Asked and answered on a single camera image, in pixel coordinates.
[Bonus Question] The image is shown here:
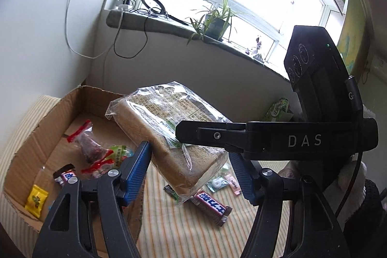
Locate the green snack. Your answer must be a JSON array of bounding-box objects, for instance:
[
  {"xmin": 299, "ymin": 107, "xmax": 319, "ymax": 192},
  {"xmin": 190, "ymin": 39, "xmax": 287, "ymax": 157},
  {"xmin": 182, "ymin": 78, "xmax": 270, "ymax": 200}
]
[{"xmin": 164, "ymin": 184, "xmax": 182, "ymax": 202}]

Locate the cardboard box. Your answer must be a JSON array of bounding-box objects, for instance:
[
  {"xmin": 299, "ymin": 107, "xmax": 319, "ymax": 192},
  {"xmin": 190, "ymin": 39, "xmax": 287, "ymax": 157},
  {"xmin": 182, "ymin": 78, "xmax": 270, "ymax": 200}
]
[{"xmin": 3, "ymin": 84, "xmax": 146, "ymax": 258}]

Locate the white cable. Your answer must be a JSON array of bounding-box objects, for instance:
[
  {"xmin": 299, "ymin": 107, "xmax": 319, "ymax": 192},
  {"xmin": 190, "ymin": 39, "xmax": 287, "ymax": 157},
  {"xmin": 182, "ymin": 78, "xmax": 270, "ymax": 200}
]
[{"xmin": 65, "ymin": 0, "xmax": 110, "ymax": 59}]

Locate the yellow candy packet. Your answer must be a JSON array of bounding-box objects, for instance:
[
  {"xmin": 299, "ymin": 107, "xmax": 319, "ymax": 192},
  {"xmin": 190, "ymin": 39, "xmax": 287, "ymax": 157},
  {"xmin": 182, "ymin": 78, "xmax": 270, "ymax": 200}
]
[{"xmin": 24, "ymin": 184, "xmax": 50, "ymax": 219}]

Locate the pale blue candy packet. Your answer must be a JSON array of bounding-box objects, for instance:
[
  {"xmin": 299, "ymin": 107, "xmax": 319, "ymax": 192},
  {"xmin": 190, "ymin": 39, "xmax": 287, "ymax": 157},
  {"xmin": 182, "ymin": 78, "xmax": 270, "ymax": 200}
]
[{"xmin": 206, "ymin": 176, "xmax": 229, "ymax": 193}]

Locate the green paper bag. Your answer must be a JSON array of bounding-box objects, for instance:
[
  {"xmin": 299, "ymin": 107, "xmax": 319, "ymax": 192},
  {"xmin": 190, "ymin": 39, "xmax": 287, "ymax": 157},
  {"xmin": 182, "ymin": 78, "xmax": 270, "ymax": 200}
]
[{"xmin": 261, "ymin": 97, "xmax": 294, "ymax": 123}]

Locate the pink candy packet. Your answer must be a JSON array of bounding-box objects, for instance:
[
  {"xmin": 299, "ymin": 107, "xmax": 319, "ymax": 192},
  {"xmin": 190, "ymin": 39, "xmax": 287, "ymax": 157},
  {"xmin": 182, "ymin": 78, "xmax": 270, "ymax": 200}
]
[{"xmin": 224, "ymin": 174, "xmax": 242, "ymax": 195}]

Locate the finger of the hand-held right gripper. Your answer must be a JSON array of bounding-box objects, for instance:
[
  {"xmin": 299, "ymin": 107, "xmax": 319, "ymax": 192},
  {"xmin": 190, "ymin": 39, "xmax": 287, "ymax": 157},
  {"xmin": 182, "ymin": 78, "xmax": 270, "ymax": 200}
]
[{"xmin": 175, "ymin": 121, "xmax": 247, "ymax": 153}]

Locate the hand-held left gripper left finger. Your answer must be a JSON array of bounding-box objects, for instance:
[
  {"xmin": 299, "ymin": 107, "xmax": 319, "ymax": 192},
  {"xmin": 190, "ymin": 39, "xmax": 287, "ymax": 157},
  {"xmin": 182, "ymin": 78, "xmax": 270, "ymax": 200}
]
[{"xmin": 32, "ymin": 141, "xmax": 151, "ymax": 258}]

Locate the green clear candy packet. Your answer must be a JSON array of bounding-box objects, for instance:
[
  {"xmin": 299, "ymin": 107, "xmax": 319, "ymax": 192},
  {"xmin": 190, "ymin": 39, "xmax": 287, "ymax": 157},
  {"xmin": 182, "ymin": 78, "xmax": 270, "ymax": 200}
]
[{"xmin": 108, "ymin": 144, "xmax": 135, "ymax": 165}]

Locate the brown chocolate bar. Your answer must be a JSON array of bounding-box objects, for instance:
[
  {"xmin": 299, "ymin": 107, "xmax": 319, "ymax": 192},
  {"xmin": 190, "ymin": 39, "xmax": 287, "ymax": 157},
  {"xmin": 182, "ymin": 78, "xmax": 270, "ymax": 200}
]
[{"xmin": 190, "ymin": 190, "xmax": 233, "ymax": 227}]

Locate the potted spider plant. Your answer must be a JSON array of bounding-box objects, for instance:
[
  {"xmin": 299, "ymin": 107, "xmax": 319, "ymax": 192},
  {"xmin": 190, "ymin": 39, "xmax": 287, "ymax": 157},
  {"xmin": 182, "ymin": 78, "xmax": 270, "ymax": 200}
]
[{"xmin": 186, "ymin": 0, "xmax": 243, "ymax": 46}]

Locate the purple snack bar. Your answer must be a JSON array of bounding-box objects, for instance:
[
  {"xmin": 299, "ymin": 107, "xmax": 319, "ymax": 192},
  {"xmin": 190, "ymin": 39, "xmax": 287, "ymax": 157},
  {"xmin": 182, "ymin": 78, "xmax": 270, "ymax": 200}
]
[{"xmin": 53, "ymin": 164, "xmax": 81, "ymax": 189}]

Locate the landscape wall poster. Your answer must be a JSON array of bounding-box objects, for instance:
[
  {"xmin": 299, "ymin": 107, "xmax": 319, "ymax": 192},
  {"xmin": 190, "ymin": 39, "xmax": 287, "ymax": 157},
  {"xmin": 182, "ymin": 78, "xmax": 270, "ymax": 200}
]
[{"xmin": 302, "ymin": 0, "xmax": 374, "ymax": 77}]

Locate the person's right forearm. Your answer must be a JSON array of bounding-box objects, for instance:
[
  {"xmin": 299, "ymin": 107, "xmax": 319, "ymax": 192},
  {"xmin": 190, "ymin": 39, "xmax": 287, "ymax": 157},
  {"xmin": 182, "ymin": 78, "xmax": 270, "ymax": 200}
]
[{"xmin": 337, "ymin": 160, "xmax": 368, "ymax": 218}]

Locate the grey windowsill cover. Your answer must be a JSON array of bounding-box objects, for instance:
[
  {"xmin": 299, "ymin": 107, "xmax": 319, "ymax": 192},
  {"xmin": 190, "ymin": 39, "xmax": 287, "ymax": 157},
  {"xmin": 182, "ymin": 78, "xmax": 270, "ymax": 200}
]
[{"xmin": 105, "ymin": 8, "xmax": 291, "ymax": 82}]

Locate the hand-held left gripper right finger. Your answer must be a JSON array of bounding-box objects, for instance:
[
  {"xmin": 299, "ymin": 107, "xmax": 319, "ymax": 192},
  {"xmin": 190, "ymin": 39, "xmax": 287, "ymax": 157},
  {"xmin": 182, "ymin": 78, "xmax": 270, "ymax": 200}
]
[{"xmin": 229, "ymin": 152, "xmax": 351, "ymax": 258}]

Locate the small white figurine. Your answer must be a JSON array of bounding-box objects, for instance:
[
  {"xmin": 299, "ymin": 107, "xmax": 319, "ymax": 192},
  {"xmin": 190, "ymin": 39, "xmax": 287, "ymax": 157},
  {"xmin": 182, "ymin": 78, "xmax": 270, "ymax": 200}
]
[{"xmin": 246, "ymin": 36, "xmax": 265, "ymax": 61}]

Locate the black cable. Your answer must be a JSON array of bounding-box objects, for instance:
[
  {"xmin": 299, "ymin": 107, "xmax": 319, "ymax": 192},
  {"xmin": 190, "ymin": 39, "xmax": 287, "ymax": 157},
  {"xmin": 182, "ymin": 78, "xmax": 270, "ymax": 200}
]
[{"xmin": 113, "ymin": 11, "xmax": 151, "ymax": 59}]

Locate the red-sealed dried fruit packet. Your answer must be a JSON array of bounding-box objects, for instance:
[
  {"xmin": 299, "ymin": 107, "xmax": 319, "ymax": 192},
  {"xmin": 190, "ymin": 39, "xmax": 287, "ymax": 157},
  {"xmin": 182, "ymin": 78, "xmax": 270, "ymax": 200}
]
[
  {"xmin": 81, "ymin": 152, "xmax": 122, "ymax": 180},
  {"xmin": 67, "ymin": 120, "xmax": 102, "ymax": 164}
]

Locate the bagged sliced bread loaf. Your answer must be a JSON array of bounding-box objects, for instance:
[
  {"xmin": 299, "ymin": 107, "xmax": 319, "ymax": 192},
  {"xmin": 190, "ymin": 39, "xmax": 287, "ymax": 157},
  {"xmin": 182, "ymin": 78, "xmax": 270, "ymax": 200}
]
[{"xmin": 104, "ymin": 81, "xmax": 232, "ymax": 207}]

